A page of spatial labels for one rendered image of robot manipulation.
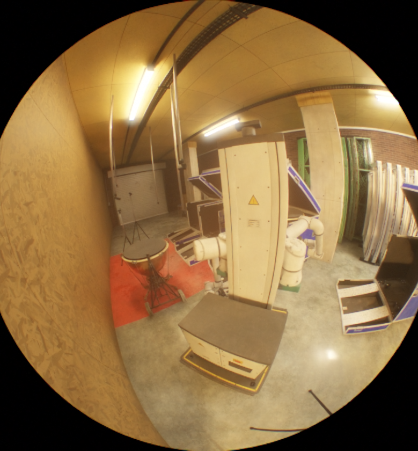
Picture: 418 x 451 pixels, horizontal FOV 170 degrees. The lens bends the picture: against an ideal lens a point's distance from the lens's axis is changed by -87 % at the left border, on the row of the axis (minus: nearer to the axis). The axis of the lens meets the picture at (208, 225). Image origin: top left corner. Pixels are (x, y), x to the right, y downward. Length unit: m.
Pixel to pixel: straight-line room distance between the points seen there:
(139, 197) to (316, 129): 7.92
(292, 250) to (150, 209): 7.90
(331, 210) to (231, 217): 2.32
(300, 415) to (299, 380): 0.41
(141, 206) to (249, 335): 7.91
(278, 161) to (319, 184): 2.19
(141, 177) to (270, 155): 7.82
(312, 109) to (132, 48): 2.82
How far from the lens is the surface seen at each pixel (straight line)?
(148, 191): 8.25
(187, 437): 1.66
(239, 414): 1.58
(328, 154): 2.83
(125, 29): 1.87
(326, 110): 3.07
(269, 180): 0.68
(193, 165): 5.68
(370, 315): 2.40
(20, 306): 0.91
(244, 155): 0.71
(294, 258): 0.90
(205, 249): 0.96
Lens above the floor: 1.57
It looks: 18 degrees down
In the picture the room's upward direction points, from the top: 6 degrees counter-clockwise
